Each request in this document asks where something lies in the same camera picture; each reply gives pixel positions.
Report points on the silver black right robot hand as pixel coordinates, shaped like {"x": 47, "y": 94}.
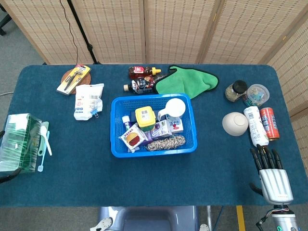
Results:
{"x": 275, "y": 185}

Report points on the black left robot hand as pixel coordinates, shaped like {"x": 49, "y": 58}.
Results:
{"x": 10, "y": 177}

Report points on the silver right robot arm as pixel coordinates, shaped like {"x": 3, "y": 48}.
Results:
{"x": 284, "y": 221}

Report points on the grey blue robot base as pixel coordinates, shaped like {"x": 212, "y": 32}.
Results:
{"x": 149, "y": 219}

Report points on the thin light blue spoon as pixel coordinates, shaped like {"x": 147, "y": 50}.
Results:
{"x": 40, "y": 168}

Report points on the green transparent plastic box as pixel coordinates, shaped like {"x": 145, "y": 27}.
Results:
{"x": 16, "y": 144}

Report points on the light green plastic spoon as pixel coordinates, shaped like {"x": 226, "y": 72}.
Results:
{"x": 41, "y": 150}

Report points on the white plastic spoon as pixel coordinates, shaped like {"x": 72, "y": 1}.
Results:
{"x": 44, "y": 131}

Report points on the red drink can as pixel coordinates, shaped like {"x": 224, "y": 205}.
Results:
{"x": 269, "y": 124}

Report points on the white yogurt drink bottle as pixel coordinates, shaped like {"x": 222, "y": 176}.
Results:
{"x": 255, "y": 125}

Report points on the blue felt table cover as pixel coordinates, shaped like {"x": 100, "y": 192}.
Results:
{"x": 84, "y": 173}

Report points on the metal table leg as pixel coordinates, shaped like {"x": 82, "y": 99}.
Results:
{"x": 209, "y": 216}

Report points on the beige bowl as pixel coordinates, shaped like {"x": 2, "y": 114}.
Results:
{"x": 234, "y": 124}

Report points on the clear tub of coloured clips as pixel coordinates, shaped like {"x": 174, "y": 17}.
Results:
{"x": 256, "y": 95}

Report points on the glass jar black lid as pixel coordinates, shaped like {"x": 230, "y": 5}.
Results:
{"x": 234, "y": 92}

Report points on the white paper bag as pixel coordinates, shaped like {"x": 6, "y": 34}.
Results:
{"x": 84, "y": 101}

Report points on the blue binder clip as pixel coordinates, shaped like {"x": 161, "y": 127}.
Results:
{"x": 94, "y": 111}

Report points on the yellow razor blister pack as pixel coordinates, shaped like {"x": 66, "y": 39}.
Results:
{"x": 72, "y": 80}

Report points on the white milk carton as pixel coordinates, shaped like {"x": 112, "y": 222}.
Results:
{"x": 175, "y": 125}

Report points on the round brown coaster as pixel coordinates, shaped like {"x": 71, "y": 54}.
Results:
{"x": 86, "y": 80}

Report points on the blue plastic basket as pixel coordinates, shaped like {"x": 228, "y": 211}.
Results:
{"x": 154, "y": 152}

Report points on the burger print snack pack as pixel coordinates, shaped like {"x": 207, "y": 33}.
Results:
{"x": 132, "y": 138}

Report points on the purple juice carton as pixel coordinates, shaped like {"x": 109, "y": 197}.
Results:
{"x": 160, "y": 128}

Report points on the green microfiber cloth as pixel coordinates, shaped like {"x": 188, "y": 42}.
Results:
{"x": 187, "y": 81}

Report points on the green container yellow lid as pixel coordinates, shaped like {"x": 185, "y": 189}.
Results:
{"x": 144, "y": 115}

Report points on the dark drink bottle beige cap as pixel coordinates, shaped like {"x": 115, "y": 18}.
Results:
{"x": 142, "y": 85}

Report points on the black tripod stand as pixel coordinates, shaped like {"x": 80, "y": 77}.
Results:
{"x": 83, "y": 31}

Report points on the tea bottle yellow cap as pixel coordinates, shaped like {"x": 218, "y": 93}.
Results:
{"x": 139, "y": 72}

